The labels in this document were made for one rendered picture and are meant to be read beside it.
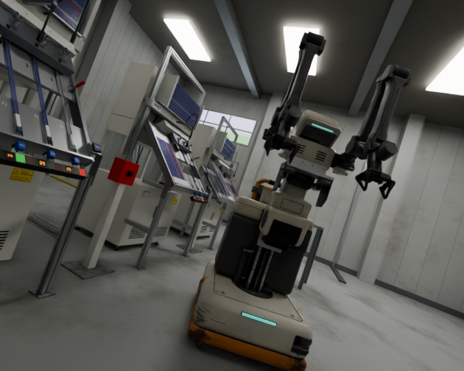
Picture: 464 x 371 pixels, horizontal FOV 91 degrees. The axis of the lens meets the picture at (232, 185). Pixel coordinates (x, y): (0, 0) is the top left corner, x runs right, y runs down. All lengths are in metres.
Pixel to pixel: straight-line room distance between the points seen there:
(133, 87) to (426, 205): 6.20
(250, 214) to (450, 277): 5.82
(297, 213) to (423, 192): 5.56
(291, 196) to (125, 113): 1.78
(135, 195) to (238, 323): 1.36
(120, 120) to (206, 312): 1.88
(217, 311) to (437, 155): 6.38
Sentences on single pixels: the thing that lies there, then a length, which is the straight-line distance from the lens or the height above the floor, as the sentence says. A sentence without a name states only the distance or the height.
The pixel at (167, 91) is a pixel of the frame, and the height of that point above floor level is 1.53.
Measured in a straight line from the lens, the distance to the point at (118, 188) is 1.72.
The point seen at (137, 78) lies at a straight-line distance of 2.58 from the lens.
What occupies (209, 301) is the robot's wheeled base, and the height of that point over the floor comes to 0.25.
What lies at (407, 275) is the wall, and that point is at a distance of 6.61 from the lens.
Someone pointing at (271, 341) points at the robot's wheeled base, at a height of 0.17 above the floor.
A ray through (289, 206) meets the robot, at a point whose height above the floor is 0.84.
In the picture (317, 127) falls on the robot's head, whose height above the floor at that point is 1.28.
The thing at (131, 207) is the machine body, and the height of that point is 0.41.
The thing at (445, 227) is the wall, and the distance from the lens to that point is 6.82.
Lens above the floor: 0.78
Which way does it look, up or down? 3 degrees up
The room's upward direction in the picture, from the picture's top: 19 degrees clockwise
